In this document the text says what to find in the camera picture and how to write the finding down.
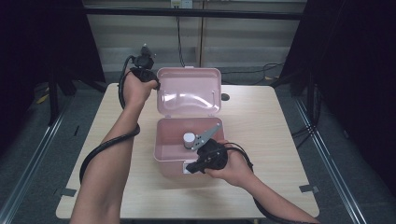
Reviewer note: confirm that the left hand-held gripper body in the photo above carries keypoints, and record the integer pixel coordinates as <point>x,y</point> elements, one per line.
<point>144,62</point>

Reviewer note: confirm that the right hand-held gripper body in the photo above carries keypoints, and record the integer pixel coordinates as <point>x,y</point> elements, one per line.
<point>213,154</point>

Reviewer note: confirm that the white bottle green label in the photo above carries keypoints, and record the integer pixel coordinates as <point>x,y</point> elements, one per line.
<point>189,137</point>

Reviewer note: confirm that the pink storage box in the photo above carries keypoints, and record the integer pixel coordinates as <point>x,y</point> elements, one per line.
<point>188,93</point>

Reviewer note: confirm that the person's left hand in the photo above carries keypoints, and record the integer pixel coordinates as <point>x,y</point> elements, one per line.
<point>135,91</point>

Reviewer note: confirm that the person's right hand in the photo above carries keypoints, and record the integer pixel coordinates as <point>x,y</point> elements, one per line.
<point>236,171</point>

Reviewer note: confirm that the black table grommet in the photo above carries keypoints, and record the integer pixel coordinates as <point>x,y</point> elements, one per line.
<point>226,96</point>

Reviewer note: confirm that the black horizontal bar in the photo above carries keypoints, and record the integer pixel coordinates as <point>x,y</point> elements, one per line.
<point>193,13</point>

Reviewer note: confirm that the black metal stand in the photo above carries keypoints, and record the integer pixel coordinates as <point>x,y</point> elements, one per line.
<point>310,99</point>
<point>53,99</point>

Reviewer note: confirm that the grey tape piece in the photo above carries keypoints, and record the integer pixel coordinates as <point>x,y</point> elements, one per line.
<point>68,192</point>
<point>309,188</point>

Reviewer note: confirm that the black curtain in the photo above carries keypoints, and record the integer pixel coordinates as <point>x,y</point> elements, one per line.
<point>37,46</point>
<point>358,77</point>

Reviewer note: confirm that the yellow floor tape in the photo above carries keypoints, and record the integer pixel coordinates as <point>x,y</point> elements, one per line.
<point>42,98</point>

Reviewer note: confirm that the white wall socket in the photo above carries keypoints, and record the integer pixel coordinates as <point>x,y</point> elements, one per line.
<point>182,3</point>

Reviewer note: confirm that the aluminium floor rail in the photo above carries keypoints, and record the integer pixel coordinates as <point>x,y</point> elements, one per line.
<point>34,161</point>
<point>333,168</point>

